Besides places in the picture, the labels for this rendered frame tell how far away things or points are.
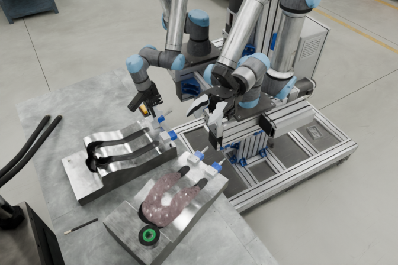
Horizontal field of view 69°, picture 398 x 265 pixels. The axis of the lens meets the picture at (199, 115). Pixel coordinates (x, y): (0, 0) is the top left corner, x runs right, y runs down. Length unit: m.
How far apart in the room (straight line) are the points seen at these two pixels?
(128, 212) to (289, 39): 0.92
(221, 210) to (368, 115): 2.22
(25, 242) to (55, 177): 0.30
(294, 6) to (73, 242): 1.24
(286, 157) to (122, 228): 1.46
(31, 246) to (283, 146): 1.77
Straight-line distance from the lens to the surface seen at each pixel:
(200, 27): 1.65
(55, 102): 1.97
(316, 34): 1.68
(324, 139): 2.54
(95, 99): 1.90
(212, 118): 0.75
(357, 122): 3.13
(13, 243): 1.51
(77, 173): 1.48
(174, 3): 1.32
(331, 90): 3.38
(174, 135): 1.45
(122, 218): 1.24
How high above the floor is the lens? 2.01
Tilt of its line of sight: 46 degrees down
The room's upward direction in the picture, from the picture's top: straight up
